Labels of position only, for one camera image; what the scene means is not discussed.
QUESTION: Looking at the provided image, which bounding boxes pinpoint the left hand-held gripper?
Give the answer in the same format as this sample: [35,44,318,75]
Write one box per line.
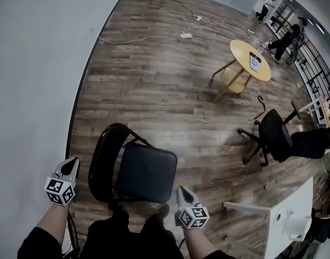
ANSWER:
[44,156,81,208]

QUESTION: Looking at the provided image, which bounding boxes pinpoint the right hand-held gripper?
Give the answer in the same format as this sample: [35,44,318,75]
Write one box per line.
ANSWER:
[175,186,210,230]

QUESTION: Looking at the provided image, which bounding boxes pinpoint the black folding chair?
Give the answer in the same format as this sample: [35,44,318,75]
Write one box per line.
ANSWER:
[87,122,179,213]

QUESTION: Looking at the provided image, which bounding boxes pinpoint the person's right forearm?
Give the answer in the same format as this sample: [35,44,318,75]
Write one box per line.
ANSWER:
[181,224,237,259]

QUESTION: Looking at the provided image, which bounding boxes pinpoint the person's left forearm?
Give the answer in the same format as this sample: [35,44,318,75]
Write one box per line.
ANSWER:
[17,201,72,259]

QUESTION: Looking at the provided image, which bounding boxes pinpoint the black office chair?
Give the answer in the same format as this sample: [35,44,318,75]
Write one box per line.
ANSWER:
[237,100,330,167]

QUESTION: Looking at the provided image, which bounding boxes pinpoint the person's legs in black trousers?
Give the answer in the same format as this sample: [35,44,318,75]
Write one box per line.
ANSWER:
[80,203,185,259]

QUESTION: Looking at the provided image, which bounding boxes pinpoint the white table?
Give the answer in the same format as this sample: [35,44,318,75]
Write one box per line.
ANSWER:
[222,175,314,259]

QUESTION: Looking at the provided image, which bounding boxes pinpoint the white cylindrical device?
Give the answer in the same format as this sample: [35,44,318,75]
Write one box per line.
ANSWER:
[273,205,313,242]

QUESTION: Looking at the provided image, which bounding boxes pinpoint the black bag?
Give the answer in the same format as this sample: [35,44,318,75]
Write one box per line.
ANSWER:
[312,215,330,244]

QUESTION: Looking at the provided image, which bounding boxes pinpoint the round yellow wooden table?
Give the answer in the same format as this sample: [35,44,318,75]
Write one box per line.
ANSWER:
[211,39,272,103]

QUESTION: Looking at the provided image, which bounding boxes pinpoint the black metal railing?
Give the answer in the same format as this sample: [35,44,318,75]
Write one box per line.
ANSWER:
[269,0,330,98]

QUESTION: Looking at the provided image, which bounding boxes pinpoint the white cable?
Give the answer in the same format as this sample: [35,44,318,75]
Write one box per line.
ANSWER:
[97,33,182,45]

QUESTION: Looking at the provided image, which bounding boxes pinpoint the tablet with black frame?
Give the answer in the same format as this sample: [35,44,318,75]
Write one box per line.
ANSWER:
[249,51,263,72]

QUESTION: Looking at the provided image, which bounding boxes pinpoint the wooden desk with white frame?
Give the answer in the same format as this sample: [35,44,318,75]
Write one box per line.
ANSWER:
[299,95,330,131]

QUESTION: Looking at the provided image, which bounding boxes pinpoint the black cable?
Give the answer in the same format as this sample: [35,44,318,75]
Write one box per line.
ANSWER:
[168,0,197,19]

